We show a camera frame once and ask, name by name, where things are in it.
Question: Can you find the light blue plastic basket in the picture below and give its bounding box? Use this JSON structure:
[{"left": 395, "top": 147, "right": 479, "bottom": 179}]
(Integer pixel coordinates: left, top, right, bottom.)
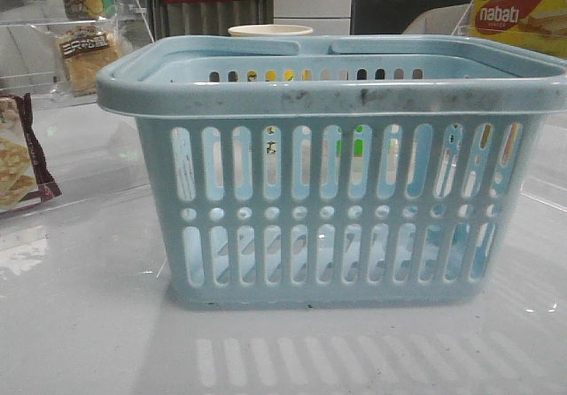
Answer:
[{"left": 97, "top": 35, "right": 566, "bottom": 306}]

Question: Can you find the paper cup behind basket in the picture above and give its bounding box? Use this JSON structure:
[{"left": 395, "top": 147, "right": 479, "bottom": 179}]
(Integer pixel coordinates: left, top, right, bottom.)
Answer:
[{"left": 228, "top": 24, "right": 314, "bottom": 37}]

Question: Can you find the white drawer cabinet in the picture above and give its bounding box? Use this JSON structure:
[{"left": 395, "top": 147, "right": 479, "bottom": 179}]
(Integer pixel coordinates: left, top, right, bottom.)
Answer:
[{"left": 272, "top": 0, "right": 355, "bottom": 36}]

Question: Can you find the brown cracker snack bag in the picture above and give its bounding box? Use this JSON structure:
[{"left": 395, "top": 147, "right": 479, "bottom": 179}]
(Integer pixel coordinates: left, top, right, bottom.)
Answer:
[{"left": 1, "top": 94, "right": 61, "bottom": 214}]

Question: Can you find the clear acrylic left shelf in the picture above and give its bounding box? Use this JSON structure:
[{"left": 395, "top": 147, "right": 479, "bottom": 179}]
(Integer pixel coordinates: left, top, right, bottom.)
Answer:
[{"left": 1, "top": 0, "right": 152, "bottom": 109}]

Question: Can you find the clear acrylic shelf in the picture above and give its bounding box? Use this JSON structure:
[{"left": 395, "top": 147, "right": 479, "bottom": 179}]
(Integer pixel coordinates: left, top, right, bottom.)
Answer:
[
  {"left": 451, "top": 0, "right": 567, "bottom": 219},
  {"left": 1, "top": 0, "right": 152, "bottom": 109}
]

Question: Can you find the yellow nabati wafer box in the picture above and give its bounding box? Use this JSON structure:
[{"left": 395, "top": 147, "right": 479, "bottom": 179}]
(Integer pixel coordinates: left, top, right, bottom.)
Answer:
[{"left": 470, "top": 0, "right": 566, "bottom": 58}]

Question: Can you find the clear acrylic right shelf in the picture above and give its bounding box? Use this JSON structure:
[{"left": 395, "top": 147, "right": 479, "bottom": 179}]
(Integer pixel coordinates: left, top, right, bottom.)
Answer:
[{"left": 451, "top": 0, "right": 567, "bottom": 219}]

